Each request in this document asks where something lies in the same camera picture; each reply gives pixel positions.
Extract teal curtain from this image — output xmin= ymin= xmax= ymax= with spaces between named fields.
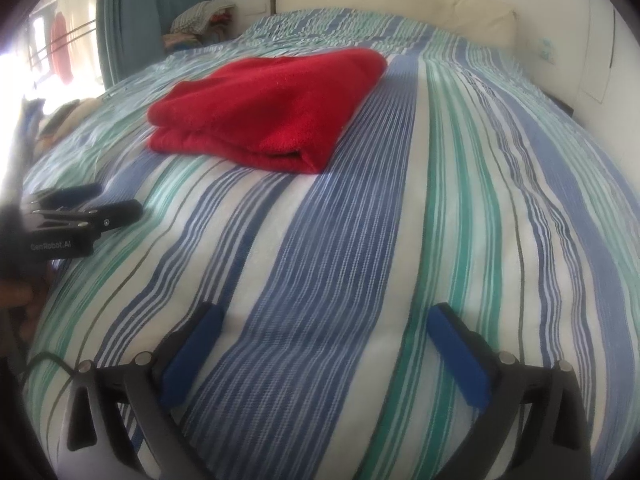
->
xmin=96 ymin=0 xmax=205 ymax=88

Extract striped blue green duvet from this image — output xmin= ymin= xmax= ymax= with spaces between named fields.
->
xmin=26 ymin=9 xmax=639 ymax=479

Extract person's left hand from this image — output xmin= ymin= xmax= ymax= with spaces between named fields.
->
xmin=1 ymin=262 xmax=56 ymax=342

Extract pile of clothes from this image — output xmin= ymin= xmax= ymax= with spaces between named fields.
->
xmin=163 ymin=0 xmax=236 ymax=54

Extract red knit sweater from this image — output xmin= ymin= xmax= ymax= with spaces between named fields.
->
xmin=148 ymin=48 xmax=387 ymax=174

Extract patterned cushion beside bed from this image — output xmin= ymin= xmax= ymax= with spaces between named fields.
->
xmin=35 ymin=98 xmax=103 ymax=158

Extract white wardrobe doors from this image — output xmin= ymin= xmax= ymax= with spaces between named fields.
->
xmin=569 ymin=0 xmax=640 ymax=172

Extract wall socket with blue stickers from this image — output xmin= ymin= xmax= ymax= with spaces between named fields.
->
xmin=535 ymin=38 xmax=555 ymax=65

